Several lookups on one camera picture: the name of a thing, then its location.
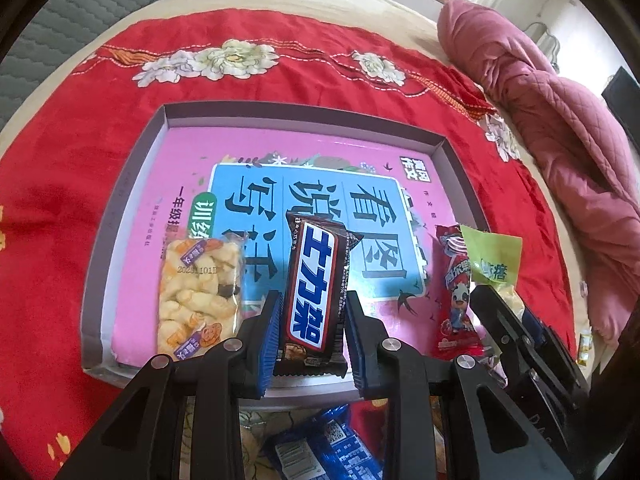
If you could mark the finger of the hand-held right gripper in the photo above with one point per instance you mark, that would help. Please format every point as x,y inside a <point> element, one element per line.
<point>545,342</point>
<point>505,335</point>

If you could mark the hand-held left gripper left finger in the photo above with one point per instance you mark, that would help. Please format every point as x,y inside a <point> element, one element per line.
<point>267,347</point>

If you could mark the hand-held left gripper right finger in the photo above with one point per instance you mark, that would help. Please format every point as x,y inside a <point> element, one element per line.
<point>357,360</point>

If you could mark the red milk candy packet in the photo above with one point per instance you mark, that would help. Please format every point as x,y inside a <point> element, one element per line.
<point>457,310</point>

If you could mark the dark brown chocolate bar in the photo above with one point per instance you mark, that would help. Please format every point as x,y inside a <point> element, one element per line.
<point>310,290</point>

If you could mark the green candy packet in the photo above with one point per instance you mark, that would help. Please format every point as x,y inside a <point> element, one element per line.
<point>492,260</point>

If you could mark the clear yellow puffed snack packet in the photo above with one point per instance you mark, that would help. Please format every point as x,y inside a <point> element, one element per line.
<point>195,300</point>

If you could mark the blue wafer packet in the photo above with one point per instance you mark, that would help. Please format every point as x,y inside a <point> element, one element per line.
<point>320,445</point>

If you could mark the shallow grey cardboard box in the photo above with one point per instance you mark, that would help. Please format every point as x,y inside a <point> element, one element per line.
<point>125,210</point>

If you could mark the small yellow green packet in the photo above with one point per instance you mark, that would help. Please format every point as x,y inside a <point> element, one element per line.
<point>585,347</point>

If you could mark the pink children's book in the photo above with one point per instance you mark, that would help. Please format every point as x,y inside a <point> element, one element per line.
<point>320,150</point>

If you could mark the pink quilted blanket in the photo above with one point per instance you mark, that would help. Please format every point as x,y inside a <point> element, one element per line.
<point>550,125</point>

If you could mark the black flat television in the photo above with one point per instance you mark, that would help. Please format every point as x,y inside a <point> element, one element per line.
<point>622,100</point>

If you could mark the red floral cloth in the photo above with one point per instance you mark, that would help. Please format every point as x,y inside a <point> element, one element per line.
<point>75,110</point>

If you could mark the grey quilted headboard cover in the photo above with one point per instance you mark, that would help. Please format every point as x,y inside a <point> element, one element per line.
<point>75,5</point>

